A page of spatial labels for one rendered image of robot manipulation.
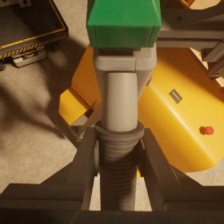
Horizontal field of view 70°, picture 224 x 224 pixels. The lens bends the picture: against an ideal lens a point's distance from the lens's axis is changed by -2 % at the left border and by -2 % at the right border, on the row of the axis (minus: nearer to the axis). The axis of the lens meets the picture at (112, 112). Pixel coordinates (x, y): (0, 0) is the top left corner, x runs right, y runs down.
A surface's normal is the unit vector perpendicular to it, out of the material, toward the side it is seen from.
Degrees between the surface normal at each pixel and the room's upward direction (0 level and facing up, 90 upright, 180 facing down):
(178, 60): 0
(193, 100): 0
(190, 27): 16
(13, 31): 0
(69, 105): 22
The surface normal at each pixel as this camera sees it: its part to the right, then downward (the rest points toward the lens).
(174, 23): -0.01, -0.22
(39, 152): 0.27, -0.21
